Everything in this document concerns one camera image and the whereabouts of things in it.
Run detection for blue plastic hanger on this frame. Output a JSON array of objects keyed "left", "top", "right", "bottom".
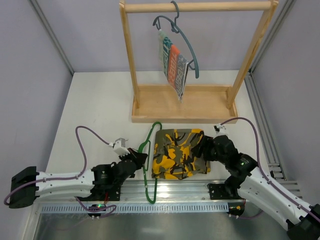
[{"left": 152, "top": 0, "right": 200, "bottom": 79}]

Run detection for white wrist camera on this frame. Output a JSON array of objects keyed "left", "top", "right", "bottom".
[
  {"left": 108, "top": 137, "right": 130, "bottom": 157},
  {"left": 214, "top": 124, "right": 229, "bottom": 138}
]

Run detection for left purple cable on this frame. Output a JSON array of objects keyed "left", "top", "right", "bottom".
[{"left": 3, "top": 125, "right": 117, "bottom": 218}]

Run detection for patterned folded garment on hanger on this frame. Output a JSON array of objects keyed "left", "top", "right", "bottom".
[{"left": 158, "top": 29, "right": 189, "bottom": 102}]

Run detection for wooden clothes rack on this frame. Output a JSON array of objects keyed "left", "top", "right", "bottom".
[{"left": 119, "top": 0, "right": 279, "bottom": 124}]

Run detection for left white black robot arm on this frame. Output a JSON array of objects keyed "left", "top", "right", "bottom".
[{"left": 4, "top": 148, "right": 148, "bottom": 209}]

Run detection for slotted grey cable duct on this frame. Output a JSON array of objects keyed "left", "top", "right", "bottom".
[{"left": 40, "top": 202, "right": 229, "bottom": 214}]

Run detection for camouflage yellow green trousers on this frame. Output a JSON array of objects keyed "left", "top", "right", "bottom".
[{"left": 151, "top": 128, "right": 211, "bottom": 180}]

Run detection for green wire hanger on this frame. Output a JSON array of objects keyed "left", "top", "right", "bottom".
[{"left": 136, "top": 121, "right": 163, "bottom": 205}]

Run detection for purple cable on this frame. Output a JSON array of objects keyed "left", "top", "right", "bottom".
[
  {"left": 3, "top": 125, "right": 117, "bottom": 218},
  {"left": 219, "top": 116, "right": 320, "bottom": 221}
]

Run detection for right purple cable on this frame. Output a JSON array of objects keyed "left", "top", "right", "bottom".
[{"left": 219, "top": 116, "right": 320, "bottom": 221}]

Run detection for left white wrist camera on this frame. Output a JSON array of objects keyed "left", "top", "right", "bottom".
[{"left": 108, "top": 137, "right": 130, "bottom": 157}]

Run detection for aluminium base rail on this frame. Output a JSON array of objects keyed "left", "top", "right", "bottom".
[{"left": 29, "top": 179, "right": 303, "bottom": 203}]

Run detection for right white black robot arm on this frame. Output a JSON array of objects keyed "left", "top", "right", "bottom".
[{"left": 191, "top": 135, "right": 320, "bottom": 240}]

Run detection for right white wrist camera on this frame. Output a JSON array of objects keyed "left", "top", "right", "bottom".
[{"left": 214, "top": 124, "right": 229, "bottom": 138}]

